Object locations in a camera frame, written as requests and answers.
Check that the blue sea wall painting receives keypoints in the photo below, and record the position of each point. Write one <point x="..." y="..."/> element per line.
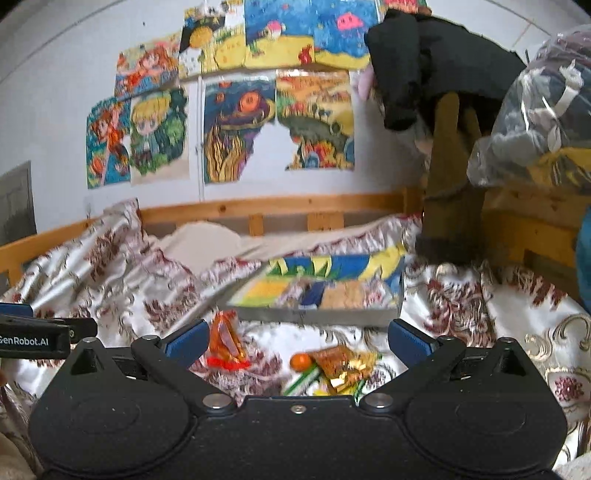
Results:
<point x="279" y="33"/>

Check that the green stick snack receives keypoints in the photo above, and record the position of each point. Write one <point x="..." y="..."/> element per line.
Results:
<point x="300" y="385"/>

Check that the brown gold snack packet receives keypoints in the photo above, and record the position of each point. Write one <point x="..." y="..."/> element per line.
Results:
<point x="322" y="357"/>

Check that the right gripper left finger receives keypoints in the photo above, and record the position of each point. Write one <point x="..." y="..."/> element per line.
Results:
<point x="167" y="361"/>

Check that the black hanging garment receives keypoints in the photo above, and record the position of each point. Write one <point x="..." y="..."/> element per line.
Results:
<point x="417" y="59"/>

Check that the clear bag of clothes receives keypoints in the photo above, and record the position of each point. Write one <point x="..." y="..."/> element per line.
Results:
<point x="541" y="137"/>

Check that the brown hanging garment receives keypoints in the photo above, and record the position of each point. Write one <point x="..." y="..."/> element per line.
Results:
<point x="450" y="184"/>

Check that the swirl sun wall painting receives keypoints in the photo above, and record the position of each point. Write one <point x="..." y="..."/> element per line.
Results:
<point x="235" y="111"/>

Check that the pink jellyfish wall painting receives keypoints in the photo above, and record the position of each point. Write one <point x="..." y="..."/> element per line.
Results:
<point x="339" y="32"/>

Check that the mermaid wall painting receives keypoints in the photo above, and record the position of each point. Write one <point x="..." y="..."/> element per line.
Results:
<point x="147" y="67"/>

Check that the yellow green snack packet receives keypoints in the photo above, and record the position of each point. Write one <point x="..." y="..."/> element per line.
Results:
<point x="345" y="373"/>

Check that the wooden bed frame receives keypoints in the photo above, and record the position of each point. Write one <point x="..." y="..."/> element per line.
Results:
<point x="526" y="228"/>

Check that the orange snack bag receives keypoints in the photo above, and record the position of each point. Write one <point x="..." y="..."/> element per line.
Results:
<point x="225" y="349"/>

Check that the cream pillow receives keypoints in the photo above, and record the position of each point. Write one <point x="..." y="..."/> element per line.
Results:
<point x="197" y="245"/>

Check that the orange mandarin fruit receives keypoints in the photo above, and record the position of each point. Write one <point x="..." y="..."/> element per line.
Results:
<point x="301" y="362"/>

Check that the red hair girl painting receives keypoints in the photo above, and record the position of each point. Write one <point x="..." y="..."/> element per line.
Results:
<point x="107" y="156"/>

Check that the yellow moon wall painting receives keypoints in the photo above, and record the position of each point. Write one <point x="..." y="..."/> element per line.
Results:
<point x="212" y="38"/>

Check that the floral satin bedspread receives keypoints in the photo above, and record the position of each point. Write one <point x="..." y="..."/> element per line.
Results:
<point x="114" y="274"/>

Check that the grey tray with painted lining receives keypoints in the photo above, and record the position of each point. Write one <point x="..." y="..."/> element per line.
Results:
<point x="359" y="290"/>

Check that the blond child wall painting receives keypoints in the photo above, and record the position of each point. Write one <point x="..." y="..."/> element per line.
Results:
<point x="159" y="138"/>

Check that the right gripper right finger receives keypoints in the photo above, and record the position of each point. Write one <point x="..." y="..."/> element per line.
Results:
<point x="427" y="359"/>

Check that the mushroom landscape wall painting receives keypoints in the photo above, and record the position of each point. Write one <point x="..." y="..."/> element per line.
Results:
<point x="317" y="110"/>

